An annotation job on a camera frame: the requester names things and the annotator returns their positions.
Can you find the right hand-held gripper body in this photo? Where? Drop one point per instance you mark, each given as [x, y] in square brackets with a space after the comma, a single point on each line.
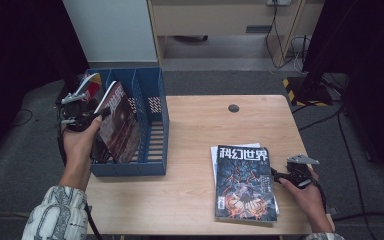
[298, 173]

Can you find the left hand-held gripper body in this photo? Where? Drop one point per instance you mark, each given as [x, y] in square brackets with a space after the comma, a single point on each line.
[76, 115]

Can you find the red header portrait magazine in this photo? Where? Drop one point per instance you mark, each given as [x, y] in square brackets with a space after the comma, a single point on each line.
[93, 87]

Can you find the reddish planet cover magazine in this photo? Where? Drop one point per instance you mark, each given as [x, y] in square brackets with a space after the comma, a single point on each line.
[123, 133]

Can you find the dark blue illustrated magazine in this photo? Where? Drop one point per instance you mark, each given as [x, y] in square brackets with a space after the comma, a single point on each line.
[246, 186]

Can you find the blue plastic file rack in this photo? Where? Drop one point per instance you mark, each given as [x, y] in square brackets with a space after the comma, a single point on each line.
[153, 168]

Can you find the person's right hand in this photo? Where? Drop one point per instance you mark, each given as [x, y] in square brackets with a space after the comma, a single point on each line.
[310, 200]

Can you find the person's left hand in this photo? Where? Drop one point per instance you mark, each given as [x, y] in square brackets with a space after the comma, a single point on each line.
[78, 150]

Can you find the grey tape piece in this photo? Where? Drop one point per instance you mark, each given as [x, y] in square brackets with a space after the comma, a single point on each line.
[333, 211]

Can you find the grey round table grommet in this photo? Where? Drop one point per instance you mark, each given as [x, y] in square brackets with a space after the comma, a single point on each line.
[233, 108]

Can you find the white cabinet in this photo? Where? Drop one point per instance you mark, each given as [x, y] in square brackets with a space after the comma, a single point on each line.
[113, 30]

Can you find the black curtain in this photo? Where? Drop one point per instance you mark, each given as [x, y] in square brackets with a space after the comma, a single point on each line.
[13, 50]
[373, 50]

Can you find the light wooden desk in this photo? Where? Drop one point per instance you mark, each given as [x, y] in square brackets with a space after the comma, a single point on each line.
[213, 20]

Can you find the white power strip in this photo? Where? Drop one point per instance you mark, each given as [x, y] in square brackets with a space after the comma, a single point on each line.
[278, 2]

